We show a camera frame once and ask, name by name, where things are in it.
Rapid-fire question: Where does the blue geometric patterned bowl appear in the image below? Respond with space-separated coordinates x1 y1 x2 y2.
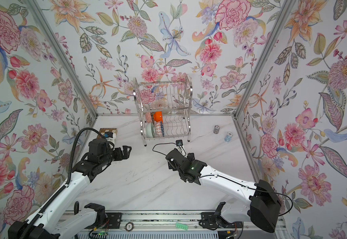
154 121 164 137

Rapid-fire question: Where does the orange plastic bowl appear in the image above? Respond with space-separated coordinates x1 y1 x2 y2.
153 111 163 122

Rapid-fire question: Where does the chrome two-tier dish rack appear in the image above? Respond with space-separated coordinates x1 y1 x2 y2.
133 76 193 146

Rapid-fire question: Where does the pale green ceramic bowl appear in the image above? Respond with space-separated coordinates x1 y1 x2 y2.
145 122 155 138

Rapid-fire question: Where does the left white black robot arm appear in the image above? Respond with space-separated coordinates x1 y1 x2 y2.
8 135 132 239

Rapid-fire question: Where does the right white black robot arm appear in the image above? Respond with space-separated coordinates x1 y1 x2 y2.
165 148 282 233

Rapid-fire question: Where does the wooden chessboard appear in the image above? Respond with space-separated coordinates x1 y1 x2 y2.
99 128 118 139

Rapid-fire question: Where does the small blue can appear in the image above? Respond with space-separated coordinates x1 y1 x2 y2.
224 132 233 142

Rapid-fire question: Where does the small grey can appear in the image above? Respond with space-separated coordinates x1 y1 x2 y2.
213 125 220 134

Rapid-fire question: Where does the green connector block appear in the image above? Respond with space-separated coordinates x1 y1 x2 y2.
175 222 188 231

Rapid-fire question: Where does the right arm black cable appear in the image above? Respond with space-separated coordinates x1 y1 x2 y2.
152 142 294 217

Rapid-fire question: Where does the aluminium front rail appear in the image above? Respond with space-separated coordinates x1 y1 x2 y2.
62 210 286 232

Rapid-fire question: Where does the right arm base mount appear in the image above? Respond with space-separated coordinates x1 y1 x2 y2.
199 202 243 231

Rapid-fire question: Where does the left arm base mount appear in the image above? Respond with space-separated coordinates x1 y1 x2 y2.
79 203 123 229

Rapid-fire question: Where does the round black ring knob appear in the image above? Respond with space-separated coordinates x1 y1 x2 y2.
125 222 134 232

